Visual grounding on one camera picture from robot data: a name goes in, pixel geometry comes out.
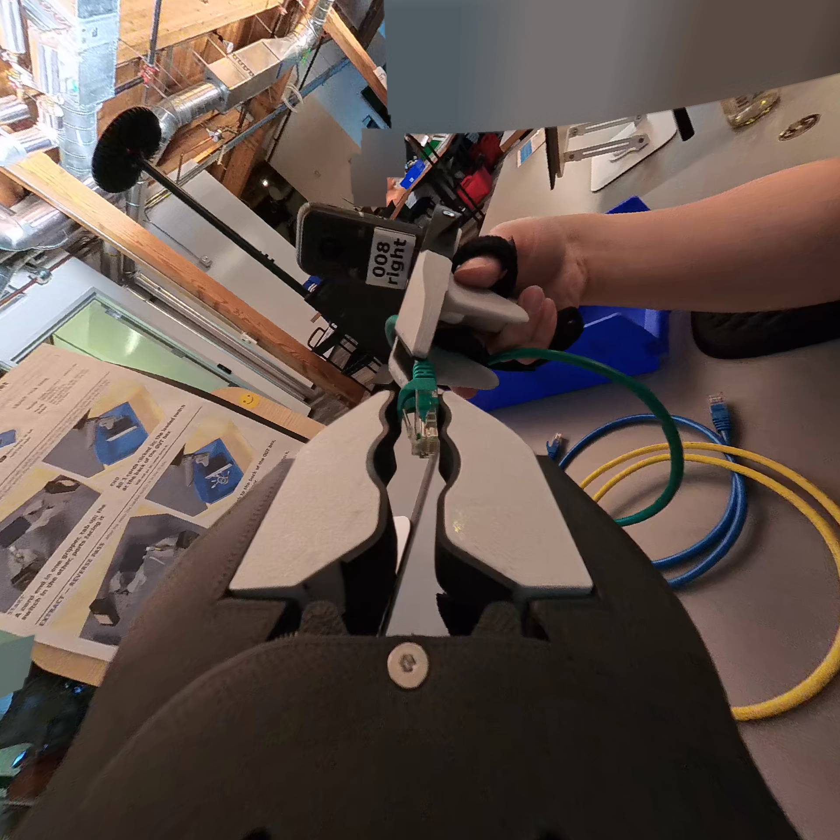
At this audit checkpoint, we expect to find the clear plastic jar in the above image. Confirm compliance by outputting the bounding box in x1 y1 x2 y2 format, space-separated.
722 91 782 129

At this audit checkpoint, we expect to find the printed instruction sheet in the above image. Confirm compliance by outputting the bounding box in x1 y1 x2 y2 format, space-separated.
0 344 309 660

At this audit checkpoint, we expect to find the red storage bin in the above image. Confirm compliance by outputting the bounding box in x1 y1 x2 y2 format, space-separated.
459 134 503 207

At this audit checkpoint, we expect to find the yellow ethernet cable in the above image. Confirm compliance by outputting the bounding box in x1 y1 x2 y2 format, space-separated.
581 441 840 721

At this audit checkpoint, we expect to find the large rectangular silver duct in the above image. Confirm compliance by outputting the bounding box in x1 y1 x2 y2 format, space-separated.
36 0 119 178

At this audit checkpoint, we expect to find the blue plastic bin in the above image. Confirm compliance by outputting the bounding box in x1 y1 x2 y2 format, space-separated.
469 197 670 411

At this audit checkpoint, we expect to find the person's right hand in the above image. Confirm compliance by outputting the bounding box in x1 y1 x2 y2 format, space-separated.
456 215 591 358

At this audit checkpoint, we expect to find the white metal display stand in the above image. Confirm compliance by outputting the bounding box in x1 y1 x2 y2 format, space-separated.
561 108 680 193

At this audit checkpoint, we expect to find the round silver elbow duct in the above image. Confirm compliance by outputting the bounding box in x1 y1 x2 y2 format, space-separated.
0 98 76 252

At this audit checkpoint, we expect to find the person's right forearm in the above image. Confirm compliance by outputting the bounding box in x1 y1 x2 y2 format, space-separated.
581 157 840 315

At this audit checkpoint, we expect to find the small rectangular silver duct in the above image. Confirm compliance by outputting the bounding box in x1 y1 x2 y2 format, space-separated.
154 13 336 142

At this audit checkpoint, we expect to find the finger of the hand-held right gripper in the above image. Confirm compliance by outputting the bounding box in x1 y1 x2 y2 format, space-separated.
395 251 530 357
387 343 501 391

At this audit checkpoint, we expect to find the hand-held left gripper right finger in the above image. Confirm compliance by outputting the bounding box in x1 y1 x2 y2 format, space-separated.
436 394 596 601

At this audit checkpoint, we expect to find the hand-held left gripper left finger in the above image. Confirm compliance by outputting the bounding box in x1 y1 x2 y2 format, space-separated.
226 388 403 601

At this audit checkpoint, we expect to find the green ethernet cable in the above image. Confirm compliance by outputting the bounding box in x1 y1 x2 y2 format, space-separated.
386 314 685 527

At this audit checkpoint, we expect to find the blue ethernet cable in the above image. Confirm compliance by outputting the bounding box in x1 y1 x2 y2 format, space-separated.
546 392 749 587

